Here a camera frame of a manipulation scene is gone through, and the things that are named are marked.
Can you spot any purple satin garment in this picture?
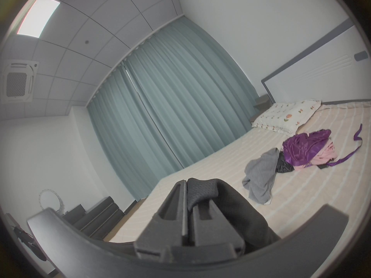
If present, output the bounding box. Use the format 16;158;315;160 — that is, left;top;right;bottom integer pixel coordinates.
282;123;363;169

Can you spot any white printed pillow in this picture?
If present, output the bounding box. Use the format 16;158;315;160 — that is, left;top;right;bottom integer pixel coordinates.
252;99;322;135

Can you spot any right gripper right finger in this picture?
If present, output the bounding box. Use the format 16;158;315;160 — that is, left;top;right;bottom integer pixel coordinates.
190;199;246;254

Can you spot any black chest of drawers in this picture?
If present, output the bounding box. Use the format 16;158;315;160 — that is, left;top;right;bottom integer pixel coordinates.
62;196;126;240

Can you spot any ceiling light panel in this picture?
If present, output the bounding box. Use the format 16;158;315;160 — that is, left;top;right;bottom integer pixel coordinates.
17;0;61;39

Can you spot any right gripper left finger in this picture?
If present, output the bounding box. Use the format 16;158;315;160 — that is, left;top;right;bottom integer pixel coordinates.
135;179;189;257

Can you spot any black T-shirt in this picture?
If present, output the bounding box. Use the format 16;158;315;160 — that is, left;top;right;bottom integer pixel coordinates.
187;178;282;254

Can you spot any pink garment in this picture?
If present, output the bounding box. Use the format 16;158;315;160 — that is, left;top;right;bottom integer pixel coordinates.
294;141;338;171

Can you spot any blue-green curtain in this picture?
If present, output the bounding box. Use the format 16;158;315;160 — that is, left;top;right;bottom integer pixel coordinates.
86;16;263;202

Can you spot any bed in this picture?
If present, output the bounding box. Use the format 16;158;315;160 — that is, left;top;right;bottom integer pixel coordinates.
107;19;371;244

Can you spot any black satin garment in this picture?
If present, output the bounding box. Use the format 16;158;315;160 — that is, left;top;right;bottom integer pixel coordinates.
275;152;294;174

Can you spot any grey bedside table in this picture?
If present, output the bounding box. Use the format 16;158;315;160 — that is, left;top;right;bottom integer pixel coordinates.
249;94;273;122

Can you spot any ceiling air conditioner vent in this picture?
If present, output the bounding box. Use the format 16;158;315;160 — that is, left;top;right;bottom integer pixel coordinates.
0;59;40;104

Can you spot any grey knit garment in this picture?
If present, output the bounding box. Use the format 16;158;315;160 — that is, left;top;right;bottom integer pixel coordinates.
242;148;280;205

